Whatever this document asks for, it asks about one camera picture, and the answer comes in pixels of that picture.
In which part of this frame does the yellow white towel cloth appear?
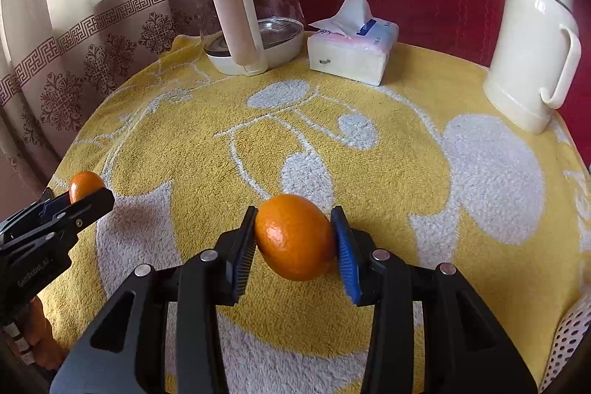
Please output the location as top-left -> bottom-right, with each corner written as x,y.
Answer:
41,37 -> 590,383

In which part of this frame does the person's left hand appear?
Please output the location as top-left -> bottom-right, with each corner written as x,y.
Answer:
16,296 -> 66,371

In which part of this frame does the tissue pack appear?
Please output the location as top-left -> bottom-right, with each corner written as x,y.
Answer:
308,0 -> 399,86

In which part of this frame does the cream thermos flask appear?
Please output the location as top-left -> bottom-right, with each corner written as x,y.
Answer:
483,0 -> 582,134

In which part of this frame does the white plastic basket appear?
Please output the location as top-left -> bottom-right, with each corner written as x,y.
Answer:
539,290 -> 590,393

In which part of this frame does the orange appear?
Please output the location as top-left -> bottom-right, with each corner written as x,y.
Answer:
68,171 -> 105,204
254,194 -> 337,282

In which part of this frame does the glass kettle pink handle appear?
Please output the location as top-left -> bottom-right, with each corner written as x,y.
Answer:
197,0 -> 305,76

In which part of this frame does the beige patterned curtain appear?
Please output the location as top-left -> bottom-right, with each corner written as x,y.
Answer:
1,0 -> 197,215

